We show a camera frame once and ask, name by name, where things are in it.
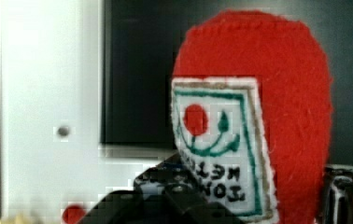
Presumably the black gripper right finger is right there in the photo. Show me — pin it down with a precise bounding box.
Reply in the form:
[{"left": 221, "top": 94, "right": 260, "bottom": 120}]
[{"left": 322, "top": 167, "right": 353, "bottom": 224}]

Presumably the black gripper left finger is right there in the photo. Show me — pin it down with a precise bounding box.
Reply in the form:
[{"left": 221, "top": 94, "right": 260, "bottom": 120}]
[{"left": 133, "top": 152, "right": 197, "bottom": 203}]

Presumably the red ketchup bottle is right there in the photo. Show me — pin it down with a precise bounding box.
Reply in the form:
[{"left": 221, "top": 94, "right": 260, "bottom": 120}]
[{"left": 171, "top": 10, "right": 332, "bottom": 224}]

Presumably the silver toaster oven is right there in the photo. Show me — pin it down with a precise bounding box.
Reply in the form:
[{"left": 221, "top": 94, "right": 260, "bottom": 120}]
[{"left": 0, "top": 0, "right": 353, "bottom": 182}]

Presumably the red toy strawberry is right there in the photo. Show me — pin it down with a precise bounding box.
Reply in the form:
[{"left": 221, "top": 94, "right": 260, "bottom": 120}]
[{"left": 62, "top": 204, "right": 86, "bottom": 224}]

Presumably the peeled toy banana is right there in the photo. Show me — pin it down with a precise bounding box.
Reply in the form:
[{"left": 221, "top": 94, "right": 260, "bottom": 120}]
[{"left": 0, "top": 214, "right": 43, "bottom": 224}]

